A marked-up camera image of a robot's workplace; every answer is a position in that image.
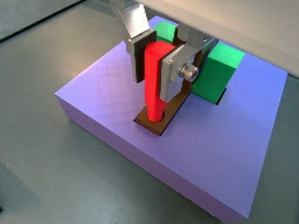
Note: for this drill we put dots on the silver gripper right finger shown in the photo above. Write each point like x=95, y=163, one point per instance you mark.
x=178, y=68

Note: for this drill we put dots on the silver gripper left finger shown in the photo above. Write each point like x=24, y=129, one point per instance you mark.
x=138, y=34

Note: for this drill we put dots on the red hexagonal peg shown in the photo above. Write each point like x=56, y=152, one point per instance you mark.
x=154, y=53

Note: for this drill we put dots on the purple board block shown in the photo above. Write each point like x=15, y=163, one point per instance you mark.
x=208, y=156

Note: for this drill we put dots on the left green block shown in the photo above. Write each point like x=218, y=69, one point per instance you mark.
x=164, y=31

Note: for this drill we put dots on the green block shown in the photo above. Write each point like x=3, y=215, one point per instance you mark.
x=216, y=71
x=164, y=31

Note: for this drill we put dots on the right green block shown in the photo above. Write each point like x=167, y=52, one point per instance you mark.
x=216, y=71

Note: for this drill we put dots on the brown L-shaped socket piece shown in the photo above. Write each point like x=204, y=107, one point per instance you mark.
x=174, y=104

